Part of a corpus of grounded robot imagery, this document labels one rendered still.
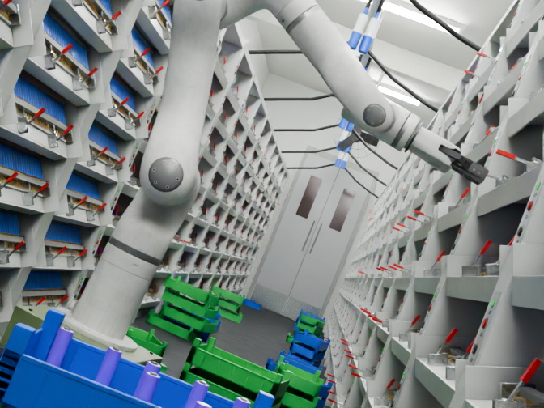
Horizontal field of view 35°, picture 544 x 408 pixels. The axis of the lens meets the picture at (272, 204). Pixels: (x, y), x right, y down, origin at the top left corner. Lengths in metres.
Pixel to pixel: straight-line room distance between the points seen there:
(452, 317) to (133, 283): 0.74
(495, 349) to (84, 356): 0.62
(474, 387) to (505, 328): 0.10
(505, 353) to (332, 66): 0.76
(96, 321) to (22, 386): 0.91
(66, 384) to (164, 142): 0.95
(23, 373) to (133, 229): 0.93
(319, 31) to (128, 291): 0.68
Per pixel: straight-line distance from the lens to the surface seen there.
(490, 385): 1.37
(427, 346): 2.06
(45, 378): 0.93
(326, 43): 1.87
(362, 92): 1.79
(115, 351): 1.07
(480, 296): 1.63
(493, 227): 2.08
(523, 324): 1.38
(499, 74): 2.87
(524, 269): 1.37
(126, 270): 1.82
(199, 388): 1.07
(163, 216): 1.89
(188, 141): 1.80
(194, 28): 1.84
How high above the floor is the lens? 0.64
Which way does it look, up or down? 3 degrees up
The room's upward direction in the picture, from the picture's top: 22 degrees clockwise
